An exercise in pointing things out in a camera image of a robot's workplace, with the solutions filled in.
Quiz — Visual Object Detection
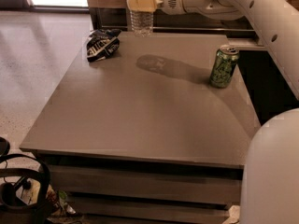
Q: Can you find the clear plastic water bottle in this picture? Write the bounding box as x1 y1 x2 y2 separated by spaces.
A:
130 11 153 37

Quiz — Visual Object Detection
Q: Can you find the blue chip bag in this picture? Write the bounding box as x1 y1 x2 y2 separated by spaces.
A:
86 29 121 63

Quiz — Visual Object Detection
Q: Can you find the wooden counter with brackets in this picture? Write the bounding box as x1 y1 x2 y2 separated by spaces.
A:
83 0 299 53

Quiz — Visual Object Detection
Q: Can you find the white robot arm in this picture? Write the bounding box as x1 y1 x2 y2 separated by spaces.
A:
126 0 299 224

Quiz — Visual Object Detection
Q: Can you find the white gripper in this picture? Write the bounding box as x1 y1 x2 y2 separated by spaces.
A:
126 0 185 15

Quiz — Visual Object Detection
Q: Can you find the green soda can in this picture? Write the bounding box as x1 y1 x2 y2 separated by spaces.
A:
209 45 240 88

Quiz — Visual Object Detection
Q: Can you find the grey drawer cabinet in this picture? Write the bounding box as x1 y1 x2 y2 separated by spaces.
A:
21 33 259 224

